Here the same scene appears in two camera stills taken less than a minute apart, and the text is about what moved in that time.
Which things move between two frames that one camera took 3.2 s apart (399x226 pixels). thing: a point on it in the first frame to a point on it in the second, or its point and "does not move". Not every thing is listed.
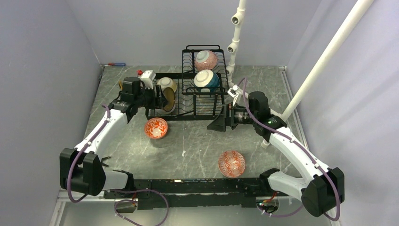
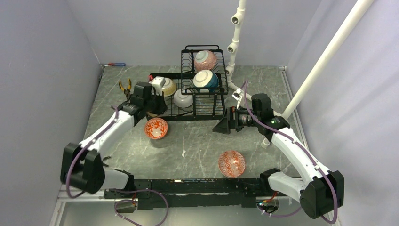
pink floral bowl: [205, 60] does not move
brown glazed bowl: [170, 107] to [148, 114]
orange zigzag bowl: [155, 128] does not move
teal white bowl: [206, 78] does not move
